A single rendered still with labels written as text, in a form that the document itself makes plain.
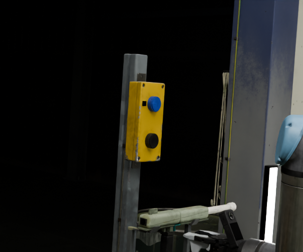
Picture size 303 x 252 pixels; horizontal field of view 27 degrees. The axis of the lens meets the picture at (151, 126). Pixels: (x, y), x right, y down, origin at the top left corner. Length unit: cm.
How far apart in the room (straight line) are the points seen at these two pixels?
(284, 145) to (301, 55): 119
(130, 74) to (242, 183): 64
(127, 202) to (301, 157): 84
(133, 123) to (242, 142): 54
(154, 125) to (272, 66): 54
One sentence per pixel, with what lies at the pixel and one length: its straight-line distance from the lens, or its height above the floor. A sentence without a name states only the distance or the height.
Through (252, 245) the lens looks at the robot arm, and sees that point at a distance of 181.
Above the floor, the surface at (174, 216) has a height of 113.
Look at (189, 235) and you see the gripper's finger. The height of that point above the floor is 110.
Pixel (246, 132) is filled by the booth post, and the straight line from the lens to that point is 238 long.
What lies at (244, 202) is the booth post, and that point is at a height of 113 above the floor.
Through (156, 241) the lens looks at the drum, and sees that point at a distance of 303.
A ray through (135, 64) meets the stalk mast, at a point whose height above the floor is 161.
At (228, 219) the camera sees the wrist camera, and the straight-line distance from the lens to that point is 186.
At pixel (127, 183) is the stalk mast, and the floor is 121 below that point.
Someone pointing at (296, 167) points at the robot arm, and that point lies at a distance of 140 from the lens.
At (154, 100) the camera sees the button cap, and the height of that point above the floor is 149.
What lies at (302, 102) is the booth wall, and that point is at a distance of 257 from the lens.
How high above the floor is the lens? 152
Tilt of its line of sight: 3 degrees down
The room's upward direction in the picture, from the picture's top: 4 degrees clockwise
